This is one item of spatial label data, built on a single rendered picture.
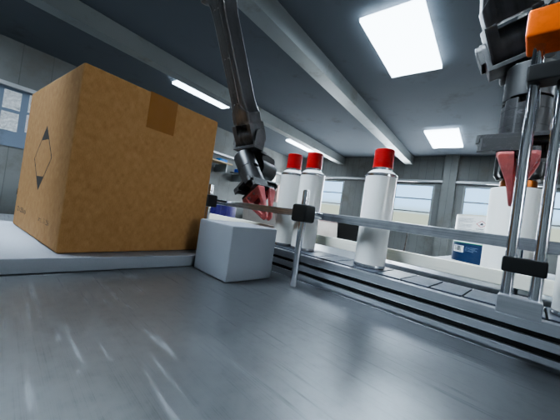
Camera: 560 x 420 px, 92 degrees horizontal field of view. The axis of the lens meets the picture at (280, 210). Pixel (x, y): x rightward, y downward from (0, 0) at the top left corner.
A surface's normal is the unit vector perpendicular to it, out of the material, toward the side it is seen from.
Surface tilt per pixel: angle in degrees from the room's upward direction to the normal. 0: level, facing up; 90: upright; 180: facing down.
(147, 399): 0
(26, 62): 90
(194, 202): 90
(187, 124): 90
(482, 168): 90
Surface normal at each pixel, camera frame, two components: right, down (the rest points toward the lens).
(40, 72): 0.78, 0.11
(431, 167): -0.61, -0.10
